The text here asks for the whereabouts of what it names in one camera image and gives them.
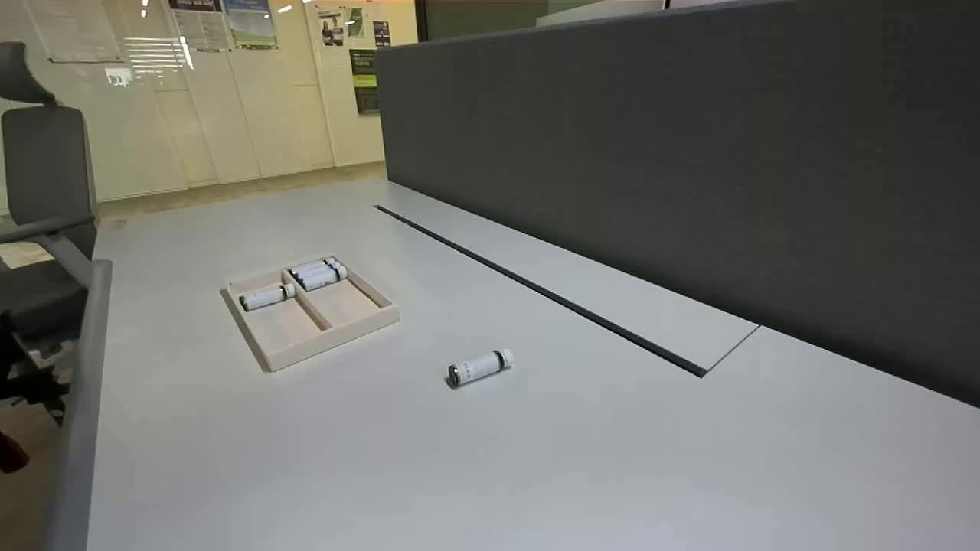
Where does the white bottle in tray front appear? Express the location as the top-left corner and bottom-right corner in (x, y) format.
(239, 282), (297, 313)

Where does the beige wooden compartment tray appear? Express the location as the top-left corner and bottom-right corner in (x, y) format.
(221, 254), (400, 373)

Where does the dark grey desk partition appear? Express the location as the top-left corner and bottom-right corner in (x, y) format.
(375, 0), (980, 404)

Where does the grey office chair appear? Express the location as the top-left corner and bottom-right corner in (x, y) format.
(0, 41), (97, 422)

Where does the grey cable cover flap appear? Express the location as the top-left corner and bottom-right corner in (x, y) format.
(379, 183), (759, 377)

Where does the beige cabinet wall with posters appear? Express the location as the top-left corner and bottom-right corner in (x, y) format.
(0, 0), (416, 200)

